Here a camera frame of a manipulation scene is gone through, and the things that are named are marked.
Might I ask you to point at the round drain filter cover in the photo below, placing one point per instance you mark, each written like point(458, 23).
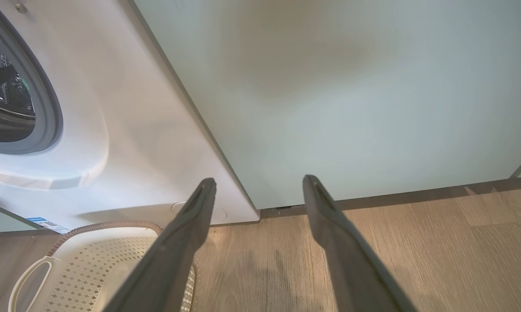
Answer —
point(220, 212)

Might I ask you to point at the dark cabinet plinth strip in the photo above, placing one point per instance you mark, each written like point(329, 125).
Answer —
point(416, 195)

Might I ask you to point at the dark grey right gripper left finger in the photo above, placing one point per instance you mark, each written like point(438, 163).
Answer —
point(169, 260)

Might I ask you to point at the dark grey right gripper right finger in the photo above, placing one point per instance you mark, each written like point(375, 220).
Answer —
point(351, 260)

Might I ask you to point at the white front-load washing machine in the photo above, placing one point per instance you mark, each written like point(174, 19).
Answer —
point(148, 130)

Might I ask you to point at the white perforated laundry basket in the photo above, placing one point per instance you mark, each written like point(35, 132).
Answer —
point(83, 260)

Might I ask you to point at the steel washer drum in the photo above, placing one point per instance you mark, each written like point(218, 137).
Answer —
point(4, 95)

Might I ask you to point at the wide pale green cabinet door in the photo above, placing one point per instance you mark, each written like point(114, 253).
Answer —
point(351, 86)

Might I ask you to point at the blue energy label sticker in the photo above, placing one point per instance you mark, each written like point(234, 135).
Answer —
point(48, 224)

